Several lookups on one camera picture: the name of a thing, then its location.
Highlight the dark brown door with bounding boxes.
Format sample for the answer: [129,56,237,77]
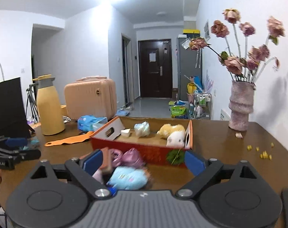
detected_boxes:
[138,39,173,98]

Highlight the dried pink rose bouquet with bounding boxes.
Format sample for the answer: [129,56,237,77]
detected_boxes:
[189,8,287,84]

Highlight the light blue fluffy scrunchie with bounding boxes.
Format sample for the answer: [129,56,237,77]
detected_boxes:
[107,166,151,191]

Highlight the yellow plush toy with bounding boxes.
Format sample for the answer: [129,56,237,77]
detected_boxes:
[157,123,186,139]

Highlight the metal cart with bottles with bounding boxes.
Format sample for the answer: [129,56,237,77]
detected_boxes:
[193,92,212,120]

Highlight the orange cardboard flap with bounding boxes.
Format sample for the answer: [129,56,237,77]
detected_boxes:
[44,131,95,147]

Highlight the scattered yellow bits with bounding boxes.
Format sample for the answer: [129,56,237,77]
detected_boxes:
[247,142,275,160]

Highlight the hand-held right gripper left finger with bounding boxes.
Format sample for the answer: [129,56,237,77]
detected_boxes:
[30,149,112,199]

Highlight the grey refrigerator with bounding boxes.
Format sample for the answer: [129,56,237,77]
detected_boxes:
[177,36,203,101]

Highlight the white plush toy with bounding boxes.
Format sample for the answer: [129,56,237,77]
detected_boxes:
[166,131,185,148]

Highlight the pink satin cloth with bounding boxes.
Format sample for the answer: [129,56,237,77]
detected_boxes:
[109,147,146,169]

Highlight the green plastic bag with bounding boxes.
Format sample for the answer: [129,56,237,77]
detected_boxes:
[170,105,187,119]

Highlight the blue plastic packet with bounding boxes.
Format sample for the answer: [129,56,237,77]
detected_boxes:
[77,115,108,132]

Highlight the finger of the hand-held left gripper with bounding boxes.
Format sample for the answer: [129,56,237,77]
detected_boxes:
[0,135,29,149]
[0,146,42,162]

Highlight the white wall heater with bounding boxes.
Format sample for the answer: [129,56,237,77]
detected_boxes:
[220,109,231,122]

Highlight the pink ribbed suitcase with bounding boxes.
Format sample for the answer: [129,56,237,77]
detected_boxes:
[64,76,117,120]

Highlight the black tripod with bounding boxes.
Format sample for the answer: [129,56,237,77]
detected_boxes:
[25,84,39,124]

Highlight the yellow thermos jug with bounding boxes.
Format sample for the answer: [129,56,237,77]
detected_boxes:
[32,74,65,136]

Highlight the grey ribbed vase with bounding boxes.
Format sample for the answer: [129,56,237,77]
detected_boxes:
[228,80,256,132]

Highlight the white green plush ball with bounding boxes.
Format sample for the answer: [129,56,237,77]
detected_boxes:
[134,121,150,138]

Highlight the red cardboard box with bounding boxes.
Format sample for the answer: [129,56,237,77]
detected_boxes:
[90,116,193,166]

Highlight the black paper bag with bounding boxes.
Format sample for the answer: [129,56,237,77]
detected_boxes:
[0,59,32,139]

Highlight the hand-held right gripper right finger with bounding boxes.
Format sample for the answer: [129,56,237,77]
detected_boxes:
[175,150,258,199]

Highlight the brown sponge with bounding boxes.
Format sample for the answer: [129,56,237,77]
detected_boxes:
[99,147,114,173]

